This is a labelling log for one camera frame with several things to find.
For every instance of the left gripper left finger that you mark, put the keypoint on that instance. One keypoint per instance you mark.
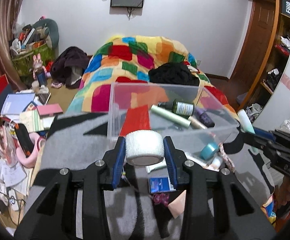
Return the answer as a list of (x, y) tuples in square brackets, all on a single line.
[(114, 160)]

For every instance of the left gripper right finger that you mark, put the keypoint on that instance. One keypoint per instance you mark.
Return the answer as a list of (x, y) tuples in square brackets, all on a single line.
[(174, 159)]

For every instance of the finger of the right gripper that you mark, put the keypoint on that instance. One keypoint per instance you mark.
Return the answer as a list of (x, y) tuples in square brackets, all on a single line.
[(266, 134), (254, 140)]

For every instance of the white bandage tape roll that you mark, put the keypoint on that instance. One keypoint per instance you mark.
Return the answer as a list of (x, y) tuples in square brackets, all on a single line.
[(144, 148)]

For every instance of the blue card pack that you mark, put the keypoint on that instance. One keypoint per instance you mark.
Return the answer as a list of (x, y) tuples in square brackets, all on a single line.
[(160, 185)]

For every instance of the teal tape roll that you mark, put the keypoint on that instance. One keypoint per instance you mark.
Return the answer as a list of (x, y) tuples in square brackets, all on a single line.
[(208, 151)]

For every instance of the beige cosmetic tube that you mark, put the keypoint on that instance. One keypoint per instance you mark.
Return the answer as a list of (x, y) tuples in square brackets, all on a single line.
[(195, 123)]

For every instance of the pale green tube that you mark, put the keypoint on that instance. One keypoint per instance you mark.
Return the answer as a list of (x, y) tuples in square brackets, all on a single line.
[(170, 116)]

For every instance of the dark green spray bottle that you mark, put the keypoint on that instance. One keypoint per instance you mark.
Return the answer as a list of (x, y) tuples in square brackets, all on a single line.
[(178, 107)]

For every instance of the purple bottle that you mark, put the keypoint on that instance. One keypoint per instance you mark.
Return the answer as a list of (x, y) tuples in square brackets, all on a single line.
[(203, 117)]

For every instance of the white tube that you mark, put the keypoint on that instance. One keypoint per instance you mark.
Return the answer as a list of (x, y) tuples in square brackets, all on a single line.
[(245, 122)]

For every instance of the clear plastic storage box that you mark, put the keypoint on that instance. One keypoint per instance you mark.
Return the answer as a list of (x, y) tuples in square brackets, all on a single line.
[(132, 103)]

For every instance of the wooden door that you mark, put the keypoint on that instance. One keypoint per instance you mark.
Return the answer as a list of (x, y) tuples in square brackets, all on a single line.
[(255, 43)]

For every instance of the colourful patchwork quilt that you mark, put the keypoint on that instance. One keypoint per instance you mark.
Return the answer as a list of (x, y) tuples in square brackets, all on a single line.
[(131, 59)]

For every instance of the pink box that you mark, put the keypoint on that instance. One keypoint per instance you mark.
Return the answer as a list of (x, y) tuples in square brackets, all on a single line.
[(49, 109)]

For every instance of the black clothing on quilt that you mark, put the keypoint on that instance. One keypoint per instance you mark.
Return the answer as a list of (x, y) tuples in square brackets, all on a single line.
[(173, 74)]

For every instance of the dark purple clothing pile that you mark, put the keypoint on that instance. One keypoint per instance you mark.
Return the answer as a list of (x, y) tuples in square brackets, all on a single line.
[(69, 67)]

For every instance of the wooden shelf unit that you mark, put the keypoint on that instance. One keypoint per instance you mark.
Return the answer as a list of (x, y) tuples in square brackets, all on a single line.
[(275, 60)]

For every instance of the blue white book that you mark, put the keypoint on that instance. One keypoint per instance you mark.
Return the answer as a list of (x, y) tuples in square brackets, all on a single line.
[(15, 103)]

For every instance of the pink bunny toy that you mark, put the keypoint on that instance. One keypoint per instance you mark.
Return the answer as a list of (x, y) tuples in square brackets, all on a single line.
[(39, 70)]

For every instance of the green storage basket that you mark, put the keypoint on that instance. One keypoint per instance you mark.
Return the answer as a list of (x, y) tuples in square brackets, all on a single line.
[(24, 62)]

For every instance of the grey neck pillow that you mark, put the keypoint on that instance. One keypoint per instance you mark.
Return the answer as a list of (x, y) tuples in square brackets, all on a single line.
[(49, 31)]

